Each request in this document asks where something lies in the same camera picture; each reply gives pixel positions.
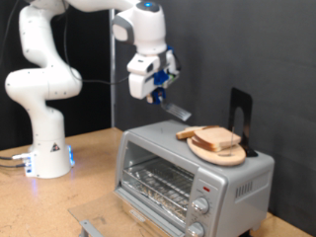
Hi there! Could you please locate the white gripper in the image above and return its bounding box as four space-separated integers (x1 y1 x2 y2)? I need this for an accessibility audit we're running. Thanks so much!
127 48 181 104

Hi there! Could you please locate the metal spatula with blue block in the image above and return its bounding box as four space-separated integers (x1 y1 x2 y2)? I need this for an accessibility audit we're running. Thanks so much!
146 87 193 122

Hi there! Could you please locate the white bread slice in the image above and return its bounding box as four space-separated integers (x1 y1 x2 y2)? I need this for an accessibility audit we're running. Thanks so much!
175 124 220 141
191 126 243 153

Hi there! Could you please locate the glass oven door with handle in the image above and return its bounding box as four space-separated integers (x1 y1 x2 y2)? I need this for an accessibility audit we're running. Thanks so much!
68 187 186 237

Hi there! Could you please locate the silver oven knob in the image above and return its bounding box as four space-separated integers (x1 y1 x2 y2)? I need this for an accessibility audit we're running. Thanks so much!
192 196 210 215
187 220 205 237

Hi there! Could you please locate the silver toaster oven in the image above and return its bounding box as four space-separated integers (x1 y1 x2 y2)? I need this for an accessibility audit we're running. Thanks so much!
115 118 276 237

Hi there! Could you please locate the vertical metal pole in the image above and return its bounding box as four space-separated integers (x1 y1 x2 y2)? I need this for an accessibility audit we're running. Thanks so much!
109 9 118 128

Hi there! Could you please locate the black metal bookend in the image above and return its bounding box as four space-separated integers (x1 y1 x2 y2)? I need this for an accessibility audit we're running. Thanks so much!
227 87 259 158

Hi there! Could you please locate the round wooden board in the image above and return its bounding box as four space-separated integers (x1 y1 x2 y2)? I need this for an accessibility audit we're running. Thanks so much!
187 136 247 167

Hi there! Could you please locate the thin metal pin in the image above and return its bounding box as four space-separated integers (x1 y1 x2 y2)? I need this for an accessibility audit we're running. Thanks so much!
218 126 237 158

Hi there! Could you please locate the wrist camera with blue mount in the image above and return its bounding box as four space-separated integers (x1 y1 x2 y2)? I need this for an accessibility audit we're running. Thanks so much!
152 68 181 86

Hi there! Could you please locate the metal wire oven rack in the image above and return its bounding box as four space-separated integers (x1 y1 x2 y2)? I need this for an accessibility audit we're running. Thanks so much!
122 156 196 221

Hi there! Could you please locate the black cable with silver connector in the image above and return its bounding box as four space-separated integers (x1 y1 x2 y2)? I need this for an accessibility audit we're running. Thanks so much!
0 152 32 162

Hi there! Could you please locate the thin black base cable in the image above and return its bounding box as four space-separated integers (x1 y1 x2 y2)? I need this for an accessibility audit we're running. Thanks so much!
0 162 28 169

